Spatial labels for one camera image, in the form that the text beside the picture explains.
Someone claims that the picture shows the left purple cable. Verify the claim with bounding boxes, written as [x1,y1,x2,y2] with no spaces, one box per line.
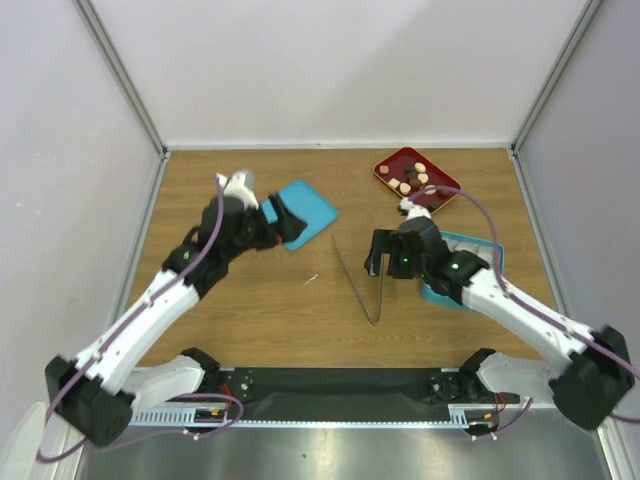
[34,174,246,464]

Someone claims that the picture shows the blue box lid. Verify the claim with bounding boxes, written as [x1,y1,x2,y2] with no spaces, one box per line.
[278,180,338,251]

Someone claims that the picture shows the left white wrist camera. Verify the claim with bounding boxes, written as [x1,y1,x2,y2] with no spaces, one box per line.
[216,169,259,209]

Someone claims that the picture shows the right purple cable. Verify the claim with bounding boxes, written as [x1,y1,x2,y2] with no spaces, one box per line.
[399,187,640,421]

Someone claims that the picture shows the blue chocolate box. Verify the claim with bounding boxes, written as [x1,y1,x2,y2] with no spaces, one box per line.
[422,231,505,312]

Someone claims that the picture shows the white scrap on table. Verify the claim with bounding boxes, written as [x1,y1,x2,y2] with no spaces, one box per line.
[303,274,319,286]

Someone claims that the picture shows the metal tongs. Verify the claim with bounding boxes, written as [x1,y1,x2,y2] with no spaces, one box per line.
[331,233,386,328]

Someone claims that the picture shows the red tray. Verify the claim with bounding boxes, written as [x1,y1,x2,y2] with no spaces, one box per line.
[373,147,461,198]

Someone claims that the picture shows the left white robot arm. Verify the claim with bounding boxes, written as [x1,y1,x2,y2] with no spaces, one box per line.
[45,193,307,447]

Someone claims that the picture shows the purple cable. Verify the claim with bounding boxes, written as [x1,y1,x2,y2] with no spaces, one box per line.
[399,187,640,421]
[34,174,246,464]

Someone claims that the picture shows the slotted cable duct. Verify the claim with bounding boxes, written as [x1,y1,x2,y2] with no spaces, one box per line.
[129,406,235,428]

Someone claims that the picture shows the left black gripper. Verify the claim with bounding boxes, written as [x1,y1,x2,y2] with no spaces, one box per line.
[223,194,306,263]

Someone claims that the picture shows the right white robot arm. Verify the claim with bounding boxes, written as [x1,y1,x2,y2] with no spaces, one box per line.
[364,217,635,431]

